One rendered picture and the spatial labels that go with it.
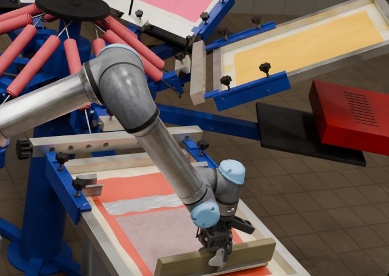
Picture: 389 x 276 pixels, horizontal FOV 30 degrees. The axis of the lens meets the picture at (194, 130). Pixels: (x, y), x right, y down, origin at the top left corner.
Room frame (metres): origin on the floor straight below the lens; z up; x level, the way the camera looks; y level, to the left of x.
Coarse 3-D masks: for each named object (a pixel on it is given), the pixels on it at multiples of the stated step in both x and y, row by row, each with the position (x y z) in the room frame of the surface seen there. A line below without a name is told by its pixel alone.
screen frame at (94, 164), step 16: (80, 160) 2.19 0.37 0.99; (96, 160) 2.21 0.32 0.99; (112, 160) 2.24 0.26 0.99; (128, 160) 2.27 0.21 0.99; (144, 160) 2.31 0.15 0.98; (192, 160) 2.39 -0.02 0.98; (240, 208) 2.12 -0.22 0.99; (80, 224) 1.87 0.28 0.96; (96, 224) 1.84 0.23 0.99; (256, 224) 2.05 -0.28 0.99; (96, 240) 1.77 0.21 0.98; (112, 256) 1.70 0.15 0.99; (288, 256) 1.91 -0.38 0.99; (112, 272) 1.66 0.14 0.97; (128, 272) 1.65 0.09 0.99; (288, 272) 1.86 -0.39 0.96; (304, 272) 1.85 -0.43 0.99
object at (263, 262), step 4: (264, 260) 1.86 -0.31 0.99; (244, 264) 1.82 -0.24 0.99; (248, 264) 1.82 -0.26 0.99; (252, 264) 1.82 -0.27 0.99; (256, 264) 1.83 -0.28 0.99; (260, 264) 1.84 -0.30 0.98; (264, 264) 1.85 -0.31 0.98; (224, 268) 1.77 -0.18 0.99; (228, 268) 1.78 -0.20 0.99; (232, 268) 1.78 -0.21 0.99; (236, 268) 1.79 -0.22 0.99; (240, 268) 1.79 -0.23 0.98; (244, 268) 1.80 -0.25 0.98; (204, 272) 1.73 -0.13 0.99; (208, 272) 1.74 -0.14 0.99; (212, 272) 1.74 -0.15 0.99; (216, 272) 1.75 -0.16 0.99; (220, 272) 1.75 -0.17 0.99; (224, 272) 1.76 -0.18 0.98; (228, 272) 1.77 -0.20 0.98
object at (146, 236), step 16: (112, 192) 2.09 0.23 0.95; (128, 192) 2.11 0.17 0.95; (144, 192) 2.14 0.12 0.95; (112, 224) 1.91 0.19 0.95; (128, 224) 1.93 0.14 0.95; (144, 224) 1.95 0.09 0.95; (160, 224) 1.97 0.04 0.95; (128, 240) 1.85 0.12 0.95; (144, 240) 1.87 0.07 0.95; (160, 240) 1.89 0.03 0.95; (176, 240) 1.91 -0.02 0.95; (144, 256) 1.79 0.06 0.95; (160, 256) 1.80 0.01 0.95; (144, 272) 1.71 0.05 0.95
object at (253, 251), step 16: (256, 240) 1.86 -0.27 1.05; (272, 240) 1.88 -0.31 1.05; (176, 256) 1.69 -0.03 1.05; (192, 256) 1.71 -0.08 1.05; (208, 256) 1.74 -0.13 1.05; (240, 256) 1.80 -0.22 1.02; (256, 256) 1.84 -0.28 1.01; (272, 256) 1.88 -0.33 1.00; (160, 272) 1.65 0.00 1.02; (176, 272) 1.68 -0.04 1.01; (192, 272) 1.71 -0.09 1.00
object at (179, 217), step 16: (144, 176) 2.24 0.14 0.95; (160, 176) 2.26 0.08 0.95; (160, 192) 2.16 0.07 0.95; (160, 208) 2.06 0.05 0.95; (176, 208) 2.08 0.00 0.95; (176, 224) 1.99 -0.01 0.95; (192, 224) 2.01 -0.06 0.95; (192, 240) 1.93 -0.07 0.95; (240, 240) 1.99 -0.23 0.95; (240, 272) 1.82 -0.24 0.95; (256, 272) 1.84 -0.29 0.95
